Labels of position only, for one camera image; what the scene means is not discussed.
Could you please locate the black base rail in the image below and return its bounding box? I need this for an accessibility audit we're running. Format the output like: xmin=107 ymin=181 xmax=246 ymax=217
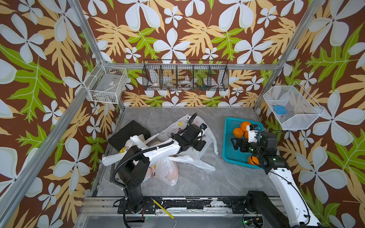
xmin=113 ymin=196 xmax=258 ymax=215

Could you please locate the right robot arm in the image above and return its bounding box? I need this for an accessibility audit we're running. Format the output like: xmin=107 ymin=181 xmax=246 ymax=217
xmin=231 ymin=131 xmax=322 ymax=228

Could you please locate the blue object in basket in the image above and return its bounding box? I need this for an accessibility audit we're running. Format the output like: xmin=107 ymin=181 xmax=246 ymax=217
xmin=273 ymin=105 xmax=287 ymax=116

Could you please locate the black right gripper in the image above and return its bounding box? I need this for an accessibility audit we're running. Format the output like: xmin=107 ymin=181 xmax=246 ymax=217
xmin=230 ymin=136 xmax=265 ymax=160

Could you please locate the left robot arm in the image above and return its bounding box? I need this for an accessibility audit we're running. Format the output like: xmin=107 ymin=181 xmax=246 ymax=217
xmin=110 ymin=113 xmax=208 ymax=213

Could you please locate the white printed plastic bag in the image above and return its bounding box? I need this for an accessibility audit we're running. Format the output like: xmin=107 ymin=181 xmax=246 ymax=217
xmin=102 ymin=134 xmax=158 ymax=166

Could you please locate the aluminium frame post right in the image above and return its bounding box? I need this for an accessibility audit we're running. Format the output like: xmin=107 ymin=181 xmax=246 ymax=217
xmin=253 ymin=1 xmax=325 ymax=111

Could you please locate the black plastic tool case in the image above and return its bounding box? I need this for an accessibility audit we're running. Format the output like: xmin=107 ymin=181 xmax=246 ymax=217
xmin=108 ymin=120 xmax=151 ymax=151

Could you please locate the orange top of pile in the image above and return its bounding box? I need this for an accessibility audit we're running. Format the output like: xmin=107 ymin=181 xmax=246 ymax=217
xmin=240 ymin=121 xmax=251 ymax=132

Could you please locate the orange small back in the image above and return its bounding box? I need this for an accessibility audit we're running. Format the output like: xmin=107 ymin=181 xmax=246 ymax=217
xmin=232 ymin=128 xmax=245 ymax=138

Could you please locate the orange front right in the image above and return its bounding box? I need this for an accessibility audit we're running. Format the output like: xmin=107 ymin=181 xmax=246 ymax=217
xmin=247 ymin=155 xmax=259 ymax=167

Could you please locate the black wire basket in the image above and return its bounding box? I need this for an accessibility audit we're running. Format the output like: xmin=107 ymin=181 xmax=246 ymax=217
xmin=141 ymin=59 xmax=230 ymax=91

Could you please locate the white wire basket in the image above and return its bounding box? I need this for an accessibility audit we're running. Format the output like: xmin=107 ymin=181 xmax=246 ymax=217
xmin=84 ymin=61 xmax=128 ymax=104
xmin=263 ymin=82 xmax=325 ymax=131

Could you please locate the teal plastic basket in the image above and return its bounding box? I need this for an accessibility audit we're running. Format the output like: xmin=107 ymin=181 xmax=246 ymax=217
xmin=222 ymin=117 xmax=266 ymax=169

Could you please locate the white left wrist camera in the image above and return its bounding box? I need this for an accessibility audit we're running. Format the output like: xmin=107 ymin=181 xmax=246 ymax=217
xmin=199 ymin=123 xmax=208 ymax=133

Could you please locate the aluminium frame rear bar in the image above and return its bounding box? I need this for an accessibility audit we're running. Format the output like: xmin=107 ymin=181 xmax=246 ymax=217
xmin=109 ymin=62 xmax=280 ymax=71

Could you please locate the white wire basket right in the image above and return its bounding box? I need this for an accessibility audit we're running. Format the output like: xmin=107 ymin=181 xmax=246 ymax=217
xmin=263 ymin=82 xmax=325 ymax=131

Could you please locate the white wire basket left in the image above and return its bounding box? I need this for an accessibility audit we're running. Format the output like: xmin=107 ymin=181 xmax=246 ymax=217
xmin=84 ymin=61 xmax=128 ymax=104

